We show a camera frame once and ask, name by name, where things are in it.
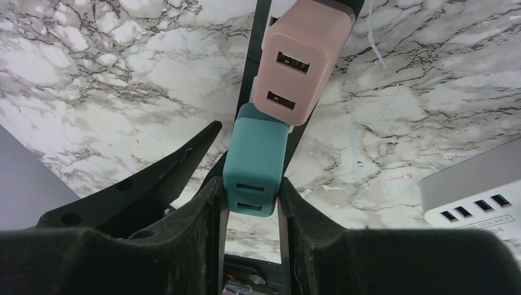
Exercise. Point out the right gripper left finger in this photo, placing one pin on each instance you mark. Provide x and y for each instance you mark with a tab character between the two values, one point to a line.
183	253

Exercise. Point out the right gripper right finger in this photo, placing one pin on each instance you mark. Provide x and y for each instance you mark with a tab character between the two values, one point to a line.
319	256

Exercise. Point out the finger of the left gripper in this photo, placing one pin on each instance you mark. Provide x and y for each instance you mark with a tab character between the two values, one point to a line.
140	199

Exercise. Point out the teal usb charger plug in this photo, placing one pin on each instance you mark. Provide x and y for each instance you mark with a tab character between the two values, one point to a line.
254	162

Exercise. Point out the black power strip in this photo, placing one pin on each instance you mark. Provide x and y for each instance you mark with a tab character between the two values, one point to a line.
267	13

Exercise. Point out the pink usb charger plug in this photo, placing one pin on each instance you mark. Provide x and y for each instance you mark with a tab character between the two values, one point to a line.
299	53

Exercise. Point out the white power strip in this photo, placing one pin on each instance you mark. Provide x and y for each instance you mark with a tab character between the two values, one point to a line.
482	192

